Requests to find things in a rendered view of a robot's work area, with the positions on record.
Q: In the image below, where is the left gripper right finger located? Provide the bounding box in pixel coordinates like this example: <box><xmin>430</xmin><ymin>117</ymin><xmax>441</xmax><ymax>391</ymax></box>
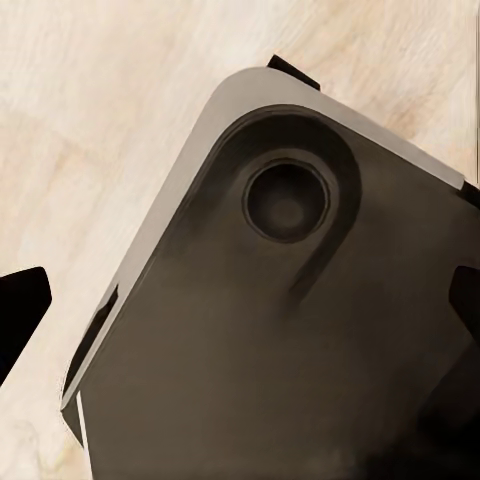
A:
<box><xmin>448</xmin><ymin>265</ymin><xmax>480</xmax><ymax>347</ymax></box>

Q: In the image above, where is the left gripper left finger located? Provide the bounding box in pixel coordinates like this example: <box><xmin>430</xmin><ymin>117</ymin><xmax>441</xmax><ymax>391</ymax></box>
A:
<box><xmin>0</xmin><ymin>266</ymin><xmax>52</xmax><ymax>385</ymax></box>

